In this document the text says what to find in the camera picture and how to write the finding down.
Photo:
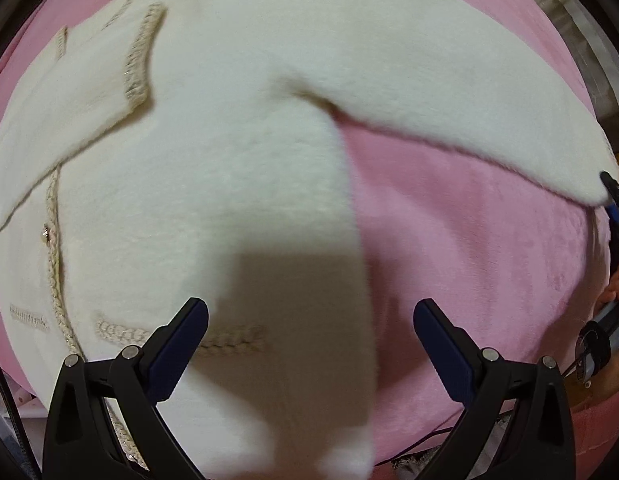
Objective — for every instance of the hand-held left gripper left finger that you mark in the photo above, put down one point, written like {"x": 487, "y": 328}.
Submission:
{"x": 177, "y": 355}

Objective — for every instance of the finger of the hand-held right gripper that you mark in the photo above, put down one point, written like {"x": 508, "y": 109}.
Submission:
{"x": 618, "y": 220}

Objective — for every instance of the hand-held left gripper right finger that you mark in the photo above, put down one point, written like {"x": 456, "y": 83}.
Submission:
{"x": 447, "y": 355}

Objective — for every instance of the white fluffy jacket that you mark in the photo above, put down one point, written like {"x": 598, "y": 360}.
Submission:
{"x": 214, "y": 160}

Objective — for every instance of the person's right hand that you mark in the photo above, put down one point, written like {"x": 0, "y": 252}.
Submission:
{"x": 618, "y": 287}

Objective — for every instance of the person's pink clothing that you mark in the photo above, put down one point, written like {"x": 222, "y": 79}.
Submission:
{"x": 599, "y": 435}

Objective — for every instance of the white lace bed skirt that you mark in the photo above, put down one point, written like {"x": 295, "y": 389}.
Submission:
{"x": 494, "y": 440}

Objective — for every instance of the pink fleece blanket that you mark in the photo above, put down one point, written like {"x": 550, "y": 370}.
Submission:
{"x": 464, "y": 240}

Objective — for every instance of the beige curtain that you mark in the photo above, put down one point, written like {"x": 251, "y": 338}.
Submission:
{"x": 579, "y": 20}

